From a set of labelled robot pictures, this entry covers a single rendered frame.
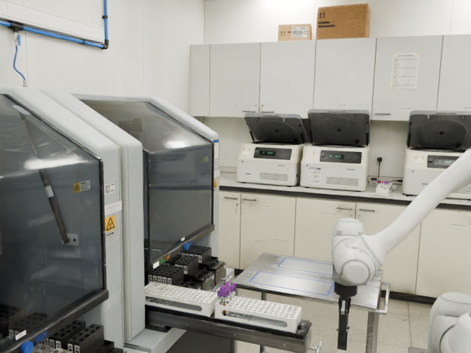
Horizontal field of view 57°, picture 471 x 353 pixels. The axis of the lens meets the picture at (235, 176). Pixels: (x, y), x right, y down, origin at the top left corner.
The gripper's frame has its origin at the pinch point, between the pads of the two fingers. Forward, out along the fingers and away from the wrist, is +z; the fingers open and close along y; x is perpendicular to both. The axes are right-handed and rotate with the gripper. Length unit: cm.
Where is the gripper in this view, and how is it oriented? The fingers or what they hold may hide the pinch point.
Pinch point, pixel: (342, 339)
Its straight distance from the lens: 159.2
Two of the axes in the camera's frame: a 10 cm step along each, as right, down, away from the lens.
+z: -0.2, 9.9, 1.5
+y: -3.4, 1.3, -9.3
